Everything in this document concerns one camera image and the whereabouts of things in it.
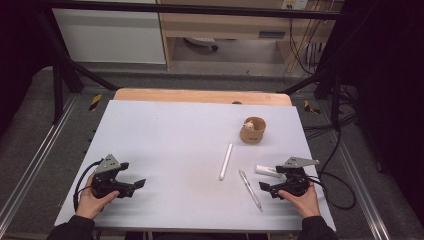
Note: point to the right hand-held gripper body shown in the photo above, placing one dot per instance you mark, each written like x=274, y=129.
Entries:
x=296, y=183

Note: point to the office chair base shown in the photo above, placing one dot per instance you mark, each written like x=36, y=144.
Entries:
x=201, y=41

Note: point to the black metal frame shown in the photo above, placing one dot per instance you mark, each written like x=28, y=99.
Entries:
x=200, y=9

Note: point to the silver pen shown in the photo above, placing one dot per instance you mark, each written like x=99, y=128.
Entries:
x=250, y=190

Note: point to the white tube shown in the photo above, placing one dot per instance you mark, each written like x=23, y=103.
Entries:
x=265, y=170

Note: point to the person's right hand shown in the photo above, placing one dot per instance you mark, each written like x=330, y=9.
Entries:
x=306, y=203

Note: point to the wooden desk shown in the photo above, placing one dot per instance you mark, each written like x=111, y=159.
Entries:
x=226, y=25

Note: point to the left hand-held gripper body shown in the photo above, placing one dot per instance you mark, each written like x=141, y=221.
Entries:
x=107, y=163

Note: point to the yellow black tape strip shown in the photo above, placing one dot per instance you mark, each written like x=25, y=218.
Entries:
x=95, y=102
x=311, y=108

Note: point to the white power strip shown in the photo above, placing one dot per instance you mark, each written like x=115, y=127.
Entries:
x=295, y=4

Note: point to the wooden table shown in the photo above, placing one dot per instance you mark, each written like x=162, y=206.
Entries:
x=200, y=96

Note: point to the white cabinet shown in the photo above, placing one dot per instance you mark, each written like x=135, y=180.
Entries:
x=106, y=36

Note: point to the brown bear pen holder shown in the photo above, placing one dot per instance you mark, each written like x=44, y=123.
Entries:
x=253, y=135

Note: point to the person's left hand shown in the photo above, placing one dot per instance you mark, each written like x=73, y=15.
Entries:
x=88, y=205

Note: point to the aluminium floor rail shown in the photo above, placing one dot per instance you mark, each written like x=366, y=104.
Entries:
x=360, y=180
x=36, y=156

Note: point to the white pen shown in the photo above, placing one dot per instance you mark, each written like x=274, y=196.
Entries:
x=226, y=162

